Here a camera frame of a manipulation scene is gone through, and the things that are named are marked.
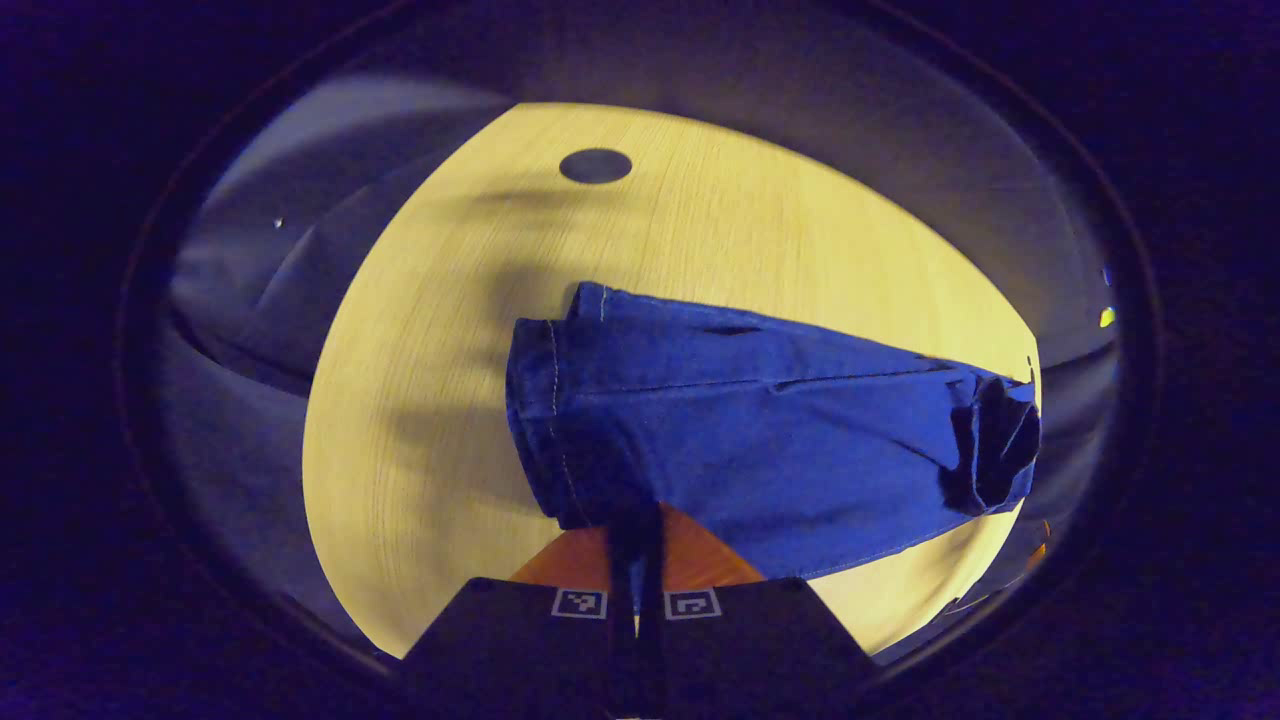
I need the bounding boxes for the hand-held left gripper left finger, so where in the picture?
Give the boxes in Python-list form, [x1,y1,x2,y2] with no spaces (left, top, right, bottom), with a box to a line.
[400,518,639,720]

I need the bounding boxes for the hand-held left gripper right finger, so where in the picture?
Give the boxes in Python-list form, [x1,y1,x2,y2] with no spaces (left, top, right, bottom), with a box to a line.
[639,502,882,720]

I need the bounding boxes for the blue denim jeans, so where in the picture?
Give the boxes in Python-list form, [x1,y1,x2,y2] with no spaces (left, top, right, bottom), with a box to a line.
[504,281,1044,582]

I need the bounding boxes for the round black table grommet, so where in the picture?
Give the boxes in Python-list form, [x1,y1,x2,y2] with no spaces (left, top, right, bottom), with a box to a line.
[558,147,634,186]

